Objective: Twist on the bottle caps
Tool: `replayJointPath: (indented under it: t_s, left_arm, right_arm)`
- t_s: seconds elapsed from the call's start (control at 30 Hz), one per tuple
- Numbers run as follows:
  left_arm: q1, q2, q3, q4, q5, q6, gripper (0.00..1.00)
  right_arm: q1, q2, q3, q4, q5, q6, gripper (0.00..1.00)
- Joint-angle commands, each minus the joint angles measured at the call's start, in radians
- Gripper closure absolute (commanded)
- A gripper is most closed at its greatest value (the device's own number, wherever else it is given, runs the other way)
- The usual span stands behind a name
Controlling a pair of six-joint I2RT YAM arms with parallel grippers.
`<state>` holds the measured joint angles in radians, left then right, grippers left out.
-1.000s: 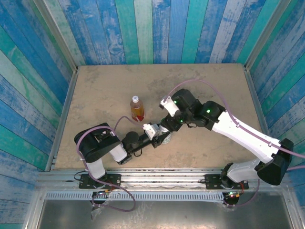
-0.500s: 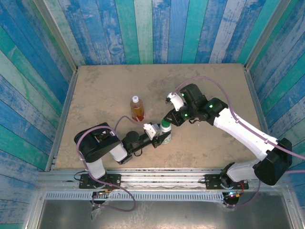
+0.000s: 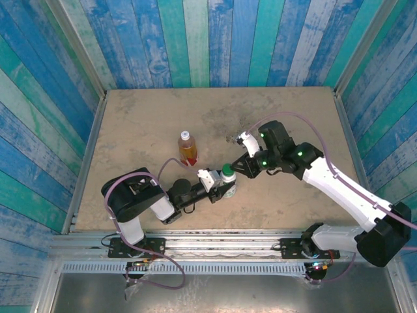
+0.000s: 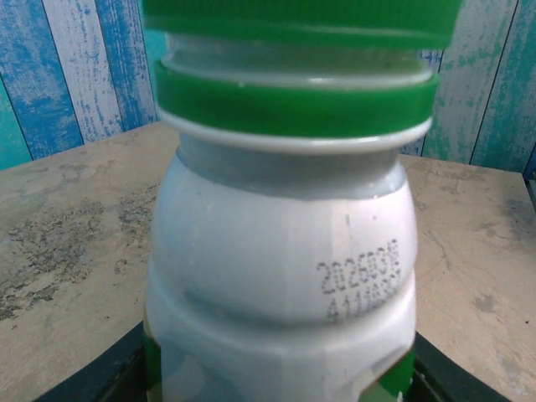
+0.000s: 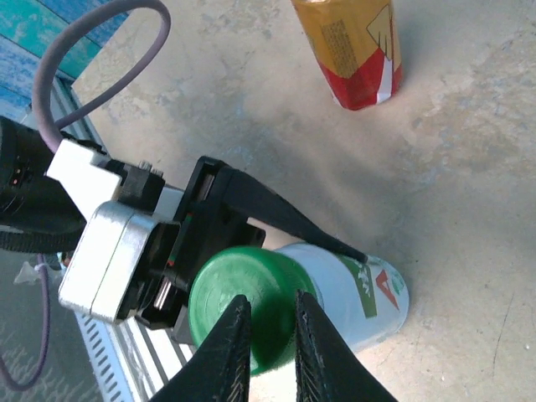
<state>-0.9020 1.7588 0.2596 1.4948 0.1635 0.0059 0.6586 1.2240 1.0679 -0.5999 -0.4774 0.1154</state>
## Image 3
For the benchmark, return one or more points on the green bottle cap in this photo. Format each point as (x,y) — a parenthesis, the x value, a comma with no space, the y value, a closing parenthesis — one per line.
(227,168)

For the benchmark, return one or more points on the amber tea bottle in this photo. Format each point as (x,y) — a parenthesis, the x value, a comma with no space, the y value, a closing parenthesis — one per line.
(188,151)

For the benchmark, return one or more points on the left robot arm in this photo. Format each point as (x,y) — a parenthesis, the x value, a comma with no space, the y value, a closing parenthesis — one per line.
(130,195)

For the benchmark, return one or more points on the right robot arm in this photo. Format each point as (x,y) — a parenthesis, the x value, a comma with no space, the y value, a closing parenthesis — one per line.
(342,192)

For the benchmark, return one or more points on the grey metal sheet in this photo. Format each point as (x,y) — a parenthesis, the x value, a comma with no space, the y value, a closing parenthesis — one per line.
(244,293)

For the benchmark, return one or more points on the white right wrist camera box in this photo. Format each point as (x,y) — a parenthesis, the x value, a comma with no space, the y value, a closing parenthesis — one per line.
(250,143)

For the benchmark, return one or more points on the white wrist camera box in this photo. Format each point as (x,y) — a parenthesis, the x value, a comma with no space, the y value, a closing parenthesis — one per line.
(250,143)
(210,178)

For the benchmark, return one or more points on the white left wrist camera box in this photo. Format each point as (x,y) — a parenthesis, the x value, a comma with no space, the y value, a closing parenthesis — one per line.
(210,178)

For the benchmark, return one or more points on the aluminium mounting rail frame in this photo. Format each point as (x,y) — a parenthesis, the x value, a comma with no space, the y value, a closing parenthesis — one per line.
(221,244)

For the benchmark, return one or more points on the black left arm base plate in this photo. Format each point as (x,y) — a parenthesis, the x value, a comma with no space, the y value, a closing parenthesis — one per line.
(153,249)

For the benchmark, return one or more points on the aluminium table side rail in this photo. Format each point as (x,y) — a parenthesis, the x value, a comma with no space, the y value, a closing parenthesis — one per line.
(348,130)
(88,163)

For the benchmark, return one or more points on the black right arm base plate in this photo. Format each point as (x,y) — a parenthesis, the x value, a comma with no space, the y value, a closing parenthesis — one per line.
(291,249)

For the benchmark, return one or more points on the aluminium corner post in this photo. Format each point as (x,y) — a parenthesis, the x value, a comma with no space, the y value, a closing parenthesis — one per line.
(79,49)
(364,49)

